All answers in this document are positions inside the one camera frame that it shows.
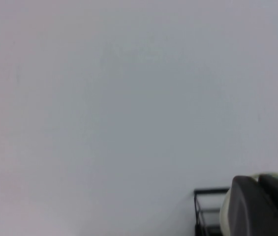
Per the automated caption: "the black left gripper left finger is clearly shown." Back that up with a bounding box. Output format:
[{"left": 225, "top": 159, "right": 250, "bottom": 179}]
[{"left": 226, "top": 175, "right": 278, "bottom": 236}]

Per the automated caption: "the cream plate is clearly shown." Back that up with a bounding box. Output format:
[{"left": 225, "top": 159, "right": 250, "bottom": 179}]
[{"left": 219, "top": 173, "right": 278, "bottom": 236}]

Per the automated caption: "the black wire dish rack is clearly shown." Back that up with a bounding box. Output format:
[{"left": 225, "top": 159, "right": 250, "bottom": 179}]
[{"left": 194, "top": 187, "right": 232, "bottom": 236}]

